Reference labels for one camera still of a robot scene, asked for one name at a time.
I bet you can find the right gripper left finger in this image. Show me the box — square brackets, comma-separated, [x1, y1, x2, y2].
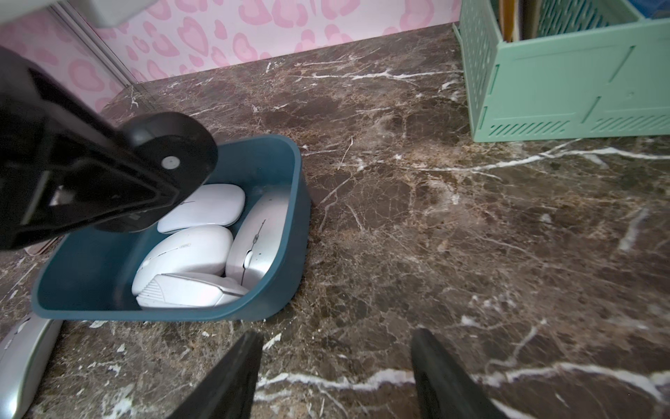
[170, 331, 263, 419]

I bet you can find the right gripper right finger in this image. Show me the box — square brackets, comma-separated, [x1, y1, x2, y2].
[411, 328, 506, 419]

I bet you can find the teal storage box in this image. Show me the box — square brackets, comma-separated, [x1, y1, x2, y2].
[32, 134, 311, 321]

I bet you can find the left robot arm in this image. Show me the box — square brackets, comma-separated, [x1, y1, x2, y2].
[1, 49, 218, 251]

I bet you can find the white ribbed mouse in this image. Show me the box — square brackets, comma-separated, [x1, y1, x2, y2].
[136, 272, 249, 308]

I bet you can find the white rounded mouse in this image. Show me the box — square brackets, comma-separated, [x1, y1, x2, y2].
[132, 225, 234, 295]

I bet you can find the silver white mouse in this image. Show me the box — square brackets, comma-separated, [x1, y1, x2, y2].
[225, 187, 291, 290]

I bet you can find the green file organizer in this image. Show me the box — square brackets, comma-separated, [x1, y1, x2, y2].
[455, 1, 669, 142]

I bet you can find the brown folder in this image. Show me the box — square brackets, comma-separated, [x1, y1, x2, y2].
[497, 0, 523, 43]

